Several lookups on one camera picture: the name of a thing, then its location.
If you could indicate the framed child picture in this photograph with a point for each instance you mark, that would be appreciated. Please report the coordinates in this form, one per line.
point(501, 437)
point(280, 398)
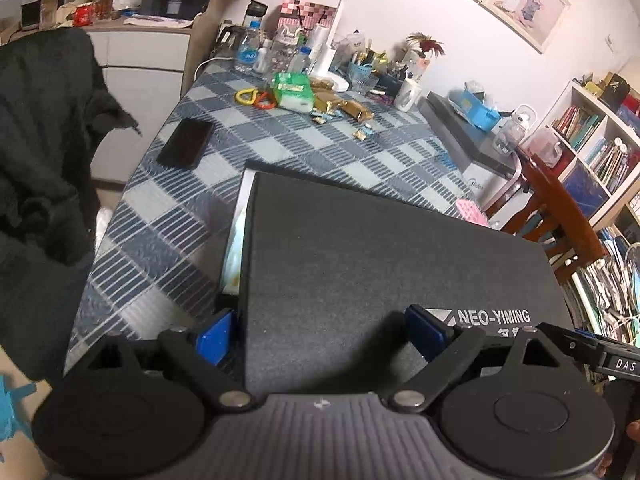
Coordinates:
point(527, 7)

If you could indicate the glass bowl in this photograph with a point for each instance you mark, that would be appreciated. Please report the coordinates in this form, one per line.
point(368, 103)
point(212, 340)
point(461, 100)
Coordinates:
point(366, 86)

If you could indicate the white paper roll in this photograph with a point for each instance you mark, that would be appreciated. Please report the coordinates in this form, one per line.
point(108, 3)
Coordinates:
point(318, 42)

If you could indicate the blue tissue box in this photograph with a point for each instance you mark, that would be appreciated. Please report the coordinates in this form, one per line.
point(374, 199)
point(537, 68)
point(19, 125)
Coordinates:
point(475, 107)

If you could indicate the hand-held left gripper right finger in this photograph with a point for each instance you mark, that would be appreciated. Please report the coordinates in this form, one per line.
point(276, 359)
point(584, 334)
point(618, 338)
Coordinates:
point(422, 332)

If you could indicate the white desk lamp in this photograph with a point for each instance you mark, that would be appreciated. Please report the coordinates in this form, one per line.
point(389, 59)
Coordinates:
point(322, 62)

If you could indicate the clear plastic container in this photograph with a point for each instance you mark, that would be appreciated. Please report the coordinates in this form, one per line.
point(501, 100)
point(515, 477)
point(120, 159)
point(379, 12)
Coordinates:
point(545, 147)

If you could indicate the black thermos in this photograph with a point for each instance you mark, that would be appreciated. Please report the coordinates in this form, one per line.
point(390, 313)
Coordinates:
point(255, 12)

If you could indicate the grey chest freezer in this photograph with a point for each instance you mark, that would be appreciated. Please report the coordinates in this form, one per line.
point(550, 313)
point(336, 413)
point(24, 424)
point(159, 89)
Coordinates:
point(465, 145)

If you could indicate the brown wooden chair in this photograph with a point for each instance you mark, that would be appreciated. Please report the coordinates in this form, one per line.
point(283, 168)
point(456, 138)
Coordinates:
point(555, 205)

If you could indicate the black phone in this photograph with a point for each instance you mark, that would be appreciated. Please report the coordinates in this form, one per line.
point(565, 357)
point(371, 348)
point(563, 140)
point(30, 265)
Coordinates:
point(185, 142)

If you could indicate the small gold foil packet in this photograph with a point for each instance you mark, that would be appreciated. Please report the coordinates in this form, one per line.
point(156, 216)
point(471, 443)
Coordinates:
point(327, 101)

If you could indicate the blue pen basket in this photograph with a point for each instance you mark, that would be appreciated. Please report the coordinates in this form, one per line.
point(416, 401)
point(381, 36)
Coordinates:
point(360, 72)

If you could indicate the large gold foil packet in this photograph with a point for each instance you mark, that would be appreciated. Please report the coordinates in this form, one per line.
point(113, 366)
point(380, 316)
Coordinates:
point(356, 110)

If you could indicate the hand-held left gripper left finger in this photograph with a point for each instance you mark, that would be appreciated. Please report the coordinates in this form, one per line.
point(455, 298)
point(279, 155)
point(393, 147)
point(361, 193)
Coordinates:
point(217, 336)

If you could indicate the white glossy board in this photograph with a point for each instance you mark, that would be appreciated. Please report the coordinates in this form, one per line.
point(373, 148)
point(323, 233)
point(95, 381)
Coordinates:
point(237, 240)

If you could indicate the red can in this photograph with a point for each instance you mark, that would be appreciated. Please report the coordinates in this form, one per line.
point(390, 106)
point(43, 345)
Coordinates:
point(84, 14)

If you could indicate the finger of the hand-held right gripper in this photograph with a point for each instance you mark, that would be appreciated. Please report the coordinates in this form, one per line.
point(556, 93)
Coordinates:
point(570, 342)

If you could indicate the brown feather decoration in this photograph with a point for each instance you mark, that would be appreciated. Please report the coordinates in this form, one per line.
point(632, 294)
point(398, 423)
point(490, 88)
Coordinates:
point(425, 45)

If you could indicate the blue label water bottle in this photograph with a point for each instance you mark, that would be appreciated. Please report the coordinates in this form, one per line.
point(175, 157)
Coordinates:
point(247, 52)

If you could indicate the dark cloth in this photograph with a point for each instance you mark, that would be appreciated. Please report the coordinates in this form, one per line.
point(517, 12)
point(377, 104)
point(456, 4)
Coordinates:
point(45, 160)

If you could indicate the white mug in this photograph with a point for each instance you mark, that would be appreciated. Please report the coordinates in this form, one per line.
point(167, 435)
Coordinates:
point(407, 96)

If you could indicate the clear plastic pitcher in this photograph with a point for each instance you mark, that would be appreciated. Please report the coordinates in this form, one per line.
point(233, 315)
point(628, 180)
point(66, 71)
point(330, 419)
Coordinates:
point(512, 132)

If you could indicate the green tissue pack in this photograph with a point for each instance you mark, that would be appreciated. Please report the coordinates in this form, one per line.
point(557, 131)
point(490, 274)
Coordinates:
point(292, 91)

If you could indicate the pink checkered bag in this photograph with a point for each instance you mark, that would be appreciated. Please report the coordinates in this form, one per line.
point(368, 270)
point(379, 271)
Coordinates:
point(310, 16)

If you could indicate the white cabinet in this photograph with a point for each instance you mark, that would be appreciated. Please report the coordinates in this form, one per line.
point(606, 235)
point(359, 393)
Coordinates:
point(135, 90)

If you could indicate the clear jar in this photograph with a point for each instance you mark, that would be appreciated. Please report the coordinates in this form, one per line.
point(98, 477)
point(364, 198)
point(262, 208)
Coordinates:
point(286, 52)

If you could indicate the small blue cap bottle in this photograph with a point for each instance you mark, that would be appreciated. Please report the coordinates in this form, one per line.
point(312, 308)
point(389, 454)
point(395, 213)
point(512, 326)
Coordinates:
point(301, 62)

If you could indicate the black box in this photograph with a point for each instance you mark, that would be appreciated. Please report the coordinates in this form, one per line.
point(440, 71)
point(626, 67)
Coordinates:
point(375, 260)

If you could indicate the white bookshelf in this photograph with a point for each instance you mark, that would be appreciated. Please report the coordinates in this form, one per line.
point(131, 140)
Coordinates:
point(595, 160)

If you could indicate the pink paper slip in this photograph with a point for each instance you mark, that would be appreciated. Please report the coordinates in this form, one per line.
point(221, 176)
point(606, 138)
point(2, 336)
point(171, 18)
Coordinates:
point(472, 211)

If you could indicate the cardboard with teal paint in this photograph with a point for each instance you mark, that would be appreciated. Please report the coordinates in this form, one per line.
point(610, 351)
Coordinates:
point(15, 410)

